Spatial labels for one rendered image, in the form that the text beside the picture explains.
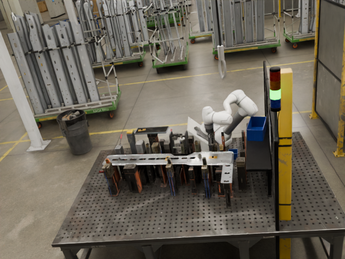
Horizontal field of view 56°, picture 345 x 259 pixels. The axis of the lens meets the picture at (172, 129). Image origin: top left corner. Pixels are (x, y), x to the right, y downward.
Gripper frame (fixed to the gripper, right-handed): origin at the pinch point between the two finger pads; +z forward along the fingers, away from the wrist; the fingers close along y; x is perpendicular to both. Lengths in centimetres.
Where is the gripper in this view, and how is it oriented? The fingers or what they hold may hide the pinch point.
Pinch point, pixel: (211, 146)
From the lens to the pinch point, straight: 318.6
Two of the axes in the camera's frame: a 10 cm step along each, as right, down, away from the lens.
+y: 2.0, -4.8, 8.6
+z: 1.6, 8.8, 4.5
